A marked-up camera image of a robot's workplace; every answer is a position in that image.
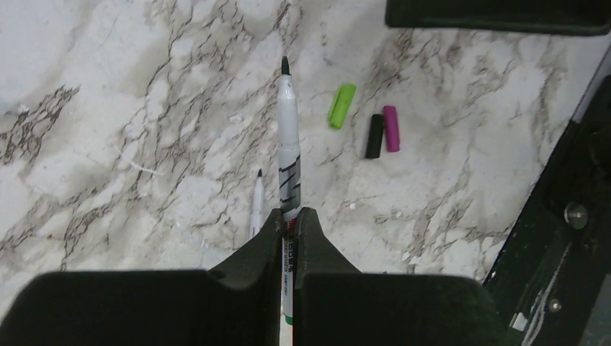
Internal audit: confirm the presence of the magenta pen cap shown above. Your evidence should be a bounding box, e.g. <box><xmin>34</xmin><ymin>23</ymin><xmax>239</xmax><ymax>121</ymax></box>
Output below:
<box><xmin>383</xmin><ymin>105</ymin><xmax>401</xmax><ymax>152</ymax></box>

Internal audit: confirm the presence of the lime green pen cap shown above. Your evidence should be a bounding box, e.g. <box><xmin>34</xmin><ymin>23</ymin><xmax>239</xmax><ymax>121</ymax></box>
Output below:
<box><xmin>328</xmin><ymin>83</ymin><xmax>357</xmax><ymax>130</ymax></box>

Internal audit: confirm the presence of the white marker pen black tip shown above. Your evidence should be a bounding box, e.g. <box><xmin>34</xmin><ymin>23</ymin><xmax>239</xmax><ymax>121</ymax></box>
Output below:
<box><xmin>249</xmin><ymin>169</ymin><xmax>264</xmax><ymax>239</ymax></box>

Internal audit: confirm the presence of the white marker pen green tip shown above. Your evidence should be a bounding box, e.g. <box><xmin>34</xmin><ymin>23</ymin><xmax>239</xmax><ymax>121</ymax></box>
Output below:
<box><xmin>277</xmin><ymin>56</ymin><xmax>302</xmax><ymax>326</ymax></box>

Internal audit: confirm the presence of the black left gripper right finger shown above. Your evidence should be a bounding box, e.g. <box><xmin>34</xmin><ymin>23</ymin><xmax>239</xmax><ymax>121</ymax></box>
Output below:
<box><xmin>293</xmin><ymin>208</ymin><xmax>506</xmax><ymax>345</ymax></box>

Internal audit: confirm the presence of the black pen cap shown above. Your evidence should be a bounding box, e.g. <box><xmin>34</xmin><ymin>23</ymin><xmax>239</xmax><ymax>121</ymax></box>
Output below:
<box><xmin>365</xmin><ymin>114</ymin><xmax>384</xmax><ymax>159</ymax></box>

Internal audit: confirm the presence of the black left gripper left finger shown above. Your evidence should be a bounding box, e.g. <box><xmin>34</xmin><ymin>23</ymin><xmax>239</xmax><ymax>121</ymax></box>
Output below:
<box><xmin>1</xmin><ymin>209</ymin><xmax>282</xmax><ymax>345</ymax></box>

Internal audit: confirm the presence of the black mounting rail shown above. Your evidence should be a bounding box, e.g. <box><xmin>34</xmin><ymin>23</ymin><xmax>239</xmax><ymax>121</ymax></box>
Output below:
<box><xmin>484</xmin><ymin>78</ymin><xmax>610</xmax><ymax>345</ymax></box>

